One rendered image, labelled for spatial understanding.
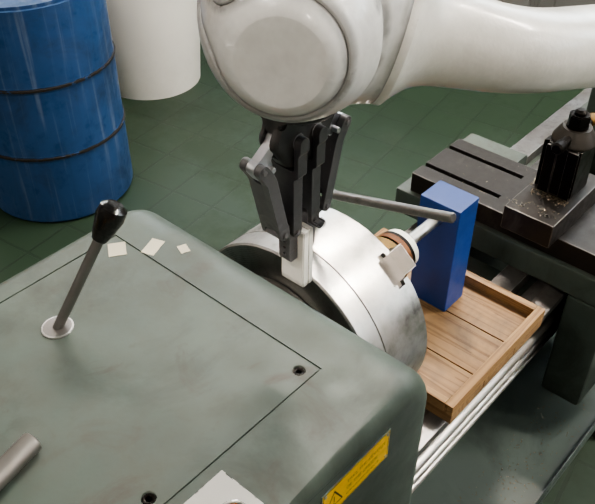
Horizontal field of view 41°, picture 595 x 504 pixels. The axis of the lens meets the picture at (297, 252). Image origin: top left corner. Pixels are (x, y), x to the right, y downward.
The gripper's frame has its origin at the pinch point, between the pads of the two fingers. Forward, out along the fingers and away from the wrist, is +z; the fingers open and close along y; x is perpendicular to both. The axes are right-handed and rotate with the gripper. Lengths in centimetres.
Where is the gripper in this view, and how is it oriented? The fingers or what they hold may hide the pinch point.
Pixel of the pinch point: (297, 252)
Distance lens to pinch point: 79.9
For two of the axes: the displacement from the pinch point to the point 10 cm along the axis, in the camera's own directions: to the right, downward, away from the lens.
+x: -7.5, -4.2, 5.1
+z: -0.1, 7.7, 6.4
